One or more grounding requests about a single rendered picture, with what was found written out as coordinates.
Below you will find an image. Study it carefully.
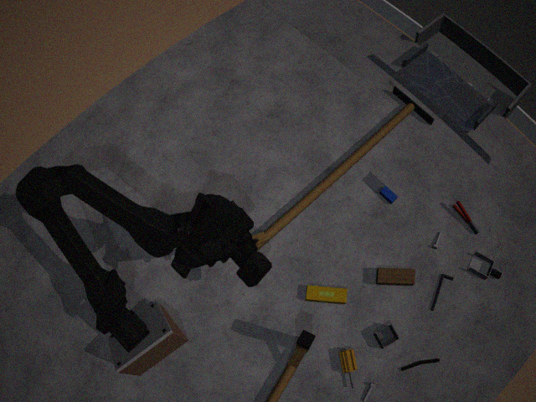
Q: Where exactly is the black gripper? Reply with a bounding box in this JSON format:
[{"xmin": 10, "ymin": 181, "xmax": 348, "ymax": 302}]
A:
[{"xmin": 208, "ymin": 236, "xmax": 272, "ymax": 287}]

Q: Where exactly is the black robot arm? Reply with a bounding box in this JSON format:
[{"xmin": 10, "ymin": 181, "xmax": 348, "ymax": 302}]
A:
[{"xmin": 16, "ymin": 164, "xmax": 254, "ymax": 352}]

